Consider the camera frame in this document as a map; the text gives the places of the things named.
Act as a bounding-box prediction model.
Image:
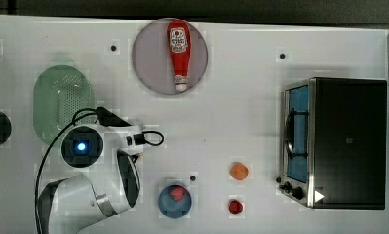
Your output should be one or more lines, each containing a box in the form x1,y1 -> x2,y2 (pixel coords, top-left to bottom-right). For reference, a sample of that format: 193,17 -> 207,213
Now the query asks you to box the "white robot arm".
36,124 -> 144,234

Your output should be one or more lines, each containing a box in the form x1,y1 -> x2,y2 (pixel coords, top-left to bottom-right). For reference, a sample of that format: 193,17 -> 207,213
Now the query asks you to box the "round grey plate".
132,18 -> 209,95

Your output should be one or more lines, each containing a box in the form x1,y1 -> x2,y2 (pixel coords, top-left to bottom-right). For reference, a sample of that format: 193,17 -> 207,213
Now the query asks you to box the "plush orange fruit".
230,162 -> 249,180

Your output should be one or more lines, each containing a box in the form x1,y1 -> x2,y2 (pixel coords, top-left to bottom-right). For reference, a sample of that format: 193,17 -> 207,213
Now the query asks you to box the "red strawberry in bowl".
170,186 -> 186,202

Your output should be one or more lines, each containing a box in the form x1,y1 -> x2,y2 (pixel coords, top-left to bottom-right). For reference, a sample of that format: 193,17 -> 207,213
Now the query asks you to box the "plush red ketchup bottle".
167,19 -> 191,92

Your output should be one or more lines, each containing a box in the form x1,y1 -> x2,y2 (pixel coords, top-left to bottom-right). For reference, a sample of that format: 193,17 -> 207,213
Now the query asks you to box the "blue bowl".
158,185 -> 192,219

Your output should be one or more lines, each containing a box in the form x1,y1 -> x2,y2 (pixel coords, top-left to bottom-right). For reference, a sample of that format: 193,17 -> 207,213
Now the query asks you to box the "plush red strawberry on table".
228,200 -> 243,215

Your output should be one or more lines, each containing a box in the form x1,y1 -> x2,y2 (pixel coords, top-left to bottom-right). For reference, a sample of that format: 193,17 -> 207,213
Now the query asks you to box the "green perforated colander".
33,59 -> 96,144

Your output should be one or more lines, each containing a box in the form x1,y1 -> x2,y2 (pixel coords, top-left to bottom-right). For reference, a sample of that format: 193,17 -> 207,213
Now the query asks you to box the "silver black toaster oven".
276,77 -> 387,210

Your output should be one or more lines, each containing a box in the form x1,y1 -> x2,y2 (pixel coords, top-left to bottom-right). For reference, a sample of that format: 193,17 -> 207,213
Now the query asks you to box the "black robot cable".
34,106 -> 166,234

